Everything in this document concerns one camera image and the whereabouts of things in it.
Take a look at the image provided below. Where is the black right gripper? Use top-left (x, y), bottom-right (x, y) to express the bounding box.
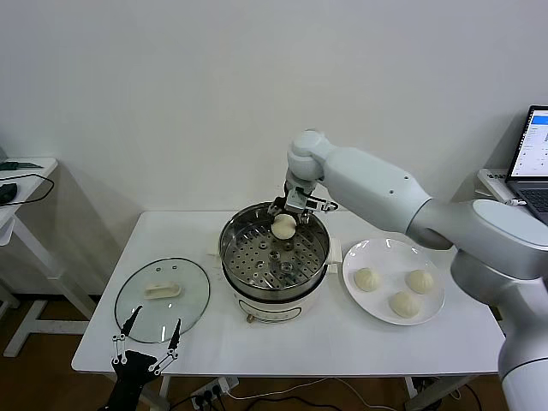
top-left (265, 194), bottom-right (313, 227)

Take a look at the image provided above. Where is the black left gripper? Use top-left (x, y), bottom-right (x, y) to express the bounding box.
top-left (106, 304), bottom-right (183, 406)

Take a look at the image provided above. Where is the white steamed baozi bun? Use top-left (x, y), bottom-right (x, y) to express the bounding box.
top-left (388, 291), bottom-right (421, 320)
top-left (353, 267), bottom-right (384, 295)
top-left (271, 214), bottom-right (297, 240)
top-left (405, 269), bottom-right (436, 295)

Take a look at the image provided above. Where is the round glass pot lid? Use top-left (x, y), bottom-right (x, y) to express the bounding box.
top-left (114, 256), bottom-right (211, 345)

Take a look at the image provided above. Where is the stainless steel steamer basket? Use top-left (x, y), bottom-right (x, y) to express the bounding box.
top-left (218, 203), bottom-right (331, 290)

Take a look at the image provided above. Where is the white round plate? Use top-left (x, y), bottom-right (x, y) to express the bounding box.
top-left (341, 237), bottom-right (446, 327)

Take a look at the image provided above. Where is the white power strip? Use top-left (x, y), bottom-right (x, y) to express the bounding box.
top-left (190, 376), bottom-right (240, 408)

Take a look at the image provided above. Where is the white electric cooker pot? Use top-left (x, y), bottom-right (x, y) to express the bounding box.
top-left (207, 233), bottom-right (343, 325)

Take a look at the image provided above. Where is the white side table with mouse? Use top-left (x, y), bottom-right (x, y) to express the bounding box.
top-left (0, 158), bottom-right (102, 359)

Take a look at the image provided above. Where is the black computer mouse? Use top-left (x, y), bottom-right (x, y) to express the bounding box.
top-left (0, 183), bottom-right (21, 205)

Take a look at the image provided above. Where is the white side table with laptop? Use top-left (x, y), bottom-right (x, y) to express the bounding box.
top-left (477, 168), bottom-right (521, 206)

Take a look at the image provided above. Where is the flat green item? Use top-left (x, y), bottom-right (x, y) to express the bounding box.
top-left (0, 160), bottom-right (45, 171)

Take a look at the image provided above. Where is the grey open laptop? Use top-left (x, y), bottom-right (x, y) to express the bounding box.
top-left (503, 105), bottom-right (548, 226)

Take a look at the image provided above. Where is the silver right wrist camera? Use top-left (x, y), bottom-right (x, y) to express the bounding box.
top-left (285, 188), bottom-right (340, 215)

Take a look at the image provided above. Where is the black thin cable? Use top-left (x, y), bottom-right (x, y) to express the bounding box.
top-left (0, 173), bottom-right (56, 209)

